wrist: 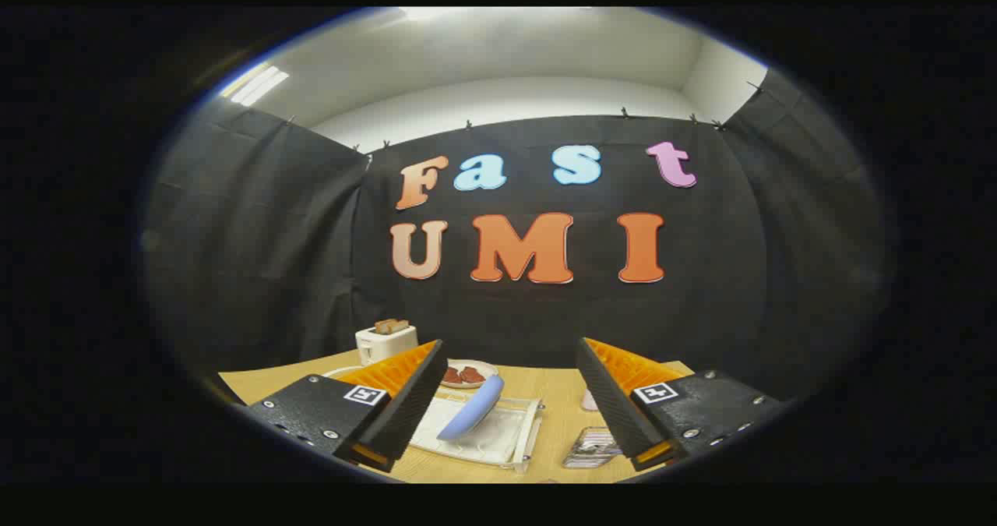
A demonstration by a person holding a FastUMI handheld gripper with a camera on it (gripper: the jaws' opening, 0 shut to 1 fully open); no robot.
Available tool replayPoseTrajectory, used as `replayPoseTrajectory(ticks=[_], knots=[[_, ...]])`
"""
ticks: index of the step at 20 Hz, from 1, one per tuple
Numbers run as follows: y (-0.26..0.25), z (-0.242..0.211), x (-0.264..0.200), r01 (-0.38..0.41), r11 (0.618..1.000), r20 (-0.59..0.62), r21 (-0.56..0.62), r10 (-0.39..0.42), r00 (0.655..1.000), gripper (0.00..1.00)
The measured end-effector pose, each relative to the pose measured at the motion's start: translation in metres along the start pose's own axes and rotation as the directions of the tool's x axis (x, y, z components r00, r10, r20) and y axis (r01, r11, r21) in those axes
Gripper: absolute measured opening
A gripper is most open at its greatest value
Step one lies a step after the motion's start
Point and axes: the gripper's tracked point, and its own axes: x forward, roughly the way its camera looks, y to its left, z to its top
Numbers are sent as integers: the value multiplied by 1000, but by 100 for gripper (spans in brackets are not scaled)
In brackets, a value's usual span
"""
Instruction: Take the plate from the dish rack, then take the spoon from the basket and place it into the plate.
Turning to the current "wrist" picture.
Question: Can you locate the white toaster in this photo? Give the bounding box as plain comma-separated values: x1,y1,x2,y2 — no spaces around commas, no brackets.
355,326,419,366

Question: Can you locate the black backdrop cloth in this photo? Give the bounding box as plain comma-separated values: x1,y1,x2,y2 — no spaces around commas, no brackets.
144,70,889,418

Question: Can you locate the ceiling light panel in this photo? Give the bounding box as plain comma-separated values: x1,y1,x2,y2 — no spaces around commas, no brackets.
220,62,291,108

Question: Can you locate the blue plate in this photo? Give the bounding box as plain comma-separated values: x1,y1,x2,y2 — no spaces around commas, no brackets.
436,375,506,441

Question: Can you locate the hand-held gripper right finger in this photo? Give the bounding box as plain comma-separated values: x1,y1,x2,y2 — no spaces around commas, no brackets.
576,337,784,472

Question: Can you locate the white wire dish rack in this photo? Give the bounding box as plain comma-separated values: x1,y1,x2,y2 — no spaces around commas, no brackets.
322,365,544,474

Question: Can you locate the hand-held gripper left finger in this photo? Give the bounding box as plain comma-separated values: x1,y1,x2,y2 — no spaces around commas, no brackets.
248,339,449,472

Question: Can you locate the metal wire basket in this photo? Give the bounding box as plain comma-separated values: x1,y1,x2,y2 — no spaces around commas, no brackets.
562,426,624,469

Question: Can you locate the beige oval plate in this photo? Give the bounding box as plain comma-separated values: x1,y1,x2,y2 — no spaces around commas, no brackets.
439,359,500,390

